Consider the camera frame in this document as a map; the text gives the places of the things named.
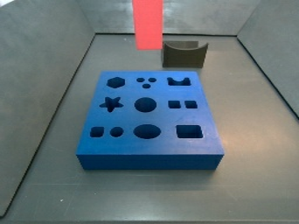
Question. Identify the red rectangular block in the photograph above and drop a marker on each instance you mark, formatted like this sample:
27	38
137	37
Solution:
149	24

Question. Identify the blue shape sorting board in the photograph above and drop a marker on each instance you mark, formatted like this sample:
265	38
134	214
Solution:
150	123

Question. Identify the dark grey curved holder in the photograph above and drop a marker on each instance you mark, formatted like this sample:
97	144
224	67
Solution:
184	54

